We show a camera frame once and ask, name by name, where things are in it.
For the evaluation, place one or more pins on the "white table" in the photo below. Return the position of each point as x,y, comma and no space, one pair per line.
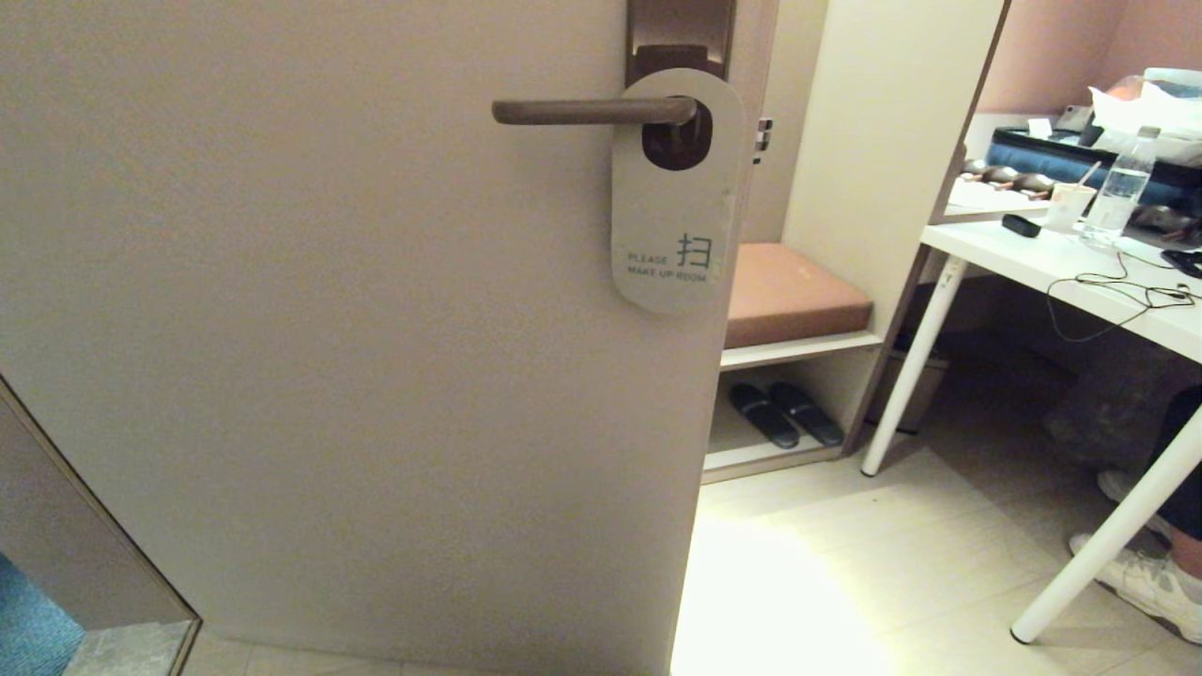
1052,258

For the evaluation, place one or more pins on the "blue suitcase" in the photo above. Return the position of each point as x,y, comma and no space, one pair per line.
1042,158

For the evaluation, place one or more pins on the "white paper cup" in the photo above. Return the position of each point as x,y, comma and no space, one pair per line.
1069,207

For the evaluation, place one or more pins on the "grey waste bin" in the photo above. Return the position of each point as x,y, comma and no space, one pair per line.
930,394

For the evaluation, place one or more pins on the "white sneaker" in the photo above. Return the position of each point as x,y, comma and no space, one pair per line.
1117,485
1146,582

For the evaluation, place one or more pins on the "leg in dark trousers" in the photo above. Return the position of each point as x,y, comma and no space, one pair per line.
1185,488

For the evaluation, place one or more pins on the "small white card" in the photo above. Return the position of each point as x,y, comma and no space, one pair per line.
1040,129

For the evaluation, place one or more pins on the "clear plastic water bottle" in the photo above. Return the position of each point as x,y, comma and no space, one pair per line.
1117,202

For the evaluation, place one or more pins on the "bronze door lock plate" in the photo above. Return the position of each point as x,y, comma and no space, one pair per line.
681,23

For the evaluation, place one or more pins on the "white shelf cabinet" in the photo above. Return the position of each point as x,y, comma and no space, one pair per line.
873,141

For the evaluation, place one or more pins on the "black flat gadget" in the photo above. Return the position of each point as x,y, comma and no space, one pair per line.
1185,261

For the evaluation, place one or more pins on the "white plastic bag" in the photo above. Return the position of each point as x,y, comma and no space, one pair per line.
1127,108

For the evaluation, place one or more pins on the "beige wooden door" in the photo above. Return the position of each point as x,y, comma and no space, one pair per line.
329,329

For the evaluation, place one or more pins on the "small black case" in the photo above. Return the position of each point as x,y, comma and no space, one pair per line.
1021,225

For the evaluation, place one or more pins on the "white door hanger sign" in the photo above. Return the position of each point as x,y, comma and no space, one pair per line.
671,216

